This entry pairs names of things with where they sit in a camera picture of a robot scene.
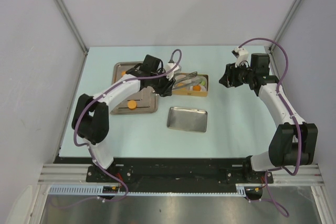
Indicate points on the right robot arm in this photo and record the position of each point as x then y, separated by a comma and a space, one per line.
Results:
294, 141

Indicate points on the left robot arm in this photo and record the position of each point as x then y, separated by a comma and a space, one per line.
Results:
91, 117

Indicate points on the white cable duct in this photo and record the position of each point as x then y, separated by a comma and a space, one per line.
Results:
109, 190

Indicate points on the white paper cup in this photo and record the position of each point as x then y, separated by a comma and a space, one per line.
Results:
181, 78
203, 78
202, 87

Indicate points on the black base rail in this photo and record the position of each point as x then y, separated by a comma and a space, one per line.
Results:
177, 174

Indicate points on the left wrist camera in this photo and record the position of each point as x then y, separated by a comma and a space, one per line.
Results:
171, 69

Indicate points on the steel tongs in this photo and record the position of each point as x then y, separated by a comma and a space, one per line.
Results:
186, 80

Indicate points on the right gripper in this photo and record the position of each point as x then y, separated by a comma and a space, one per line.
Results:
229, 75

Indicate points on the gold cookie tin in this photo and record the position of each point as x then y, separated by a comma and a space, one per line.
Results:
187, 92

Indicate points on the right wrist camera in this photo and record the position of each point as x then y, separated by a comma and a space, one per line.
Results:
241, 55

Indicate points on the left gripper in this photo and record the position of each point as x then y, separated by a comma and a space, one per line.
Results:
166, 89

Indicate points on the steel tin lid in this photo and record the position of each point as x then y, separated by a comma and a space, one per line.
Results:
189, 120

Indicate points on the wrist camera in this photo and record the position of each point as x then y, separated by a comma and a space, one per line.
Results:
241, 55
171, 69

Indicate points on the steel baking tray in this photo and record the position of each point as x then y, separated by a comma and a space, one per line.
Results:
147, 100

